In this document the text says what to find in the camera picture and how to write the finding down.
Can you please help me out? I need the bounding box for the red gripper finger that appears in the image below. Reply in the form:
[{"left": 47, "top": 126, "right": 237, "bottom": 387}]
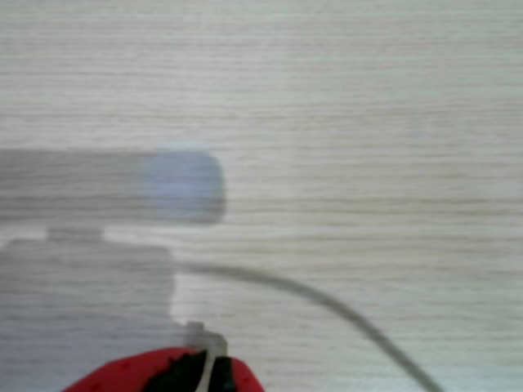
[
  {"left": 60, "top": 346, "right": 208, "bottom": 392},
  {"left": 212, "top": 357, "right": 265, "bottom": 392}
]

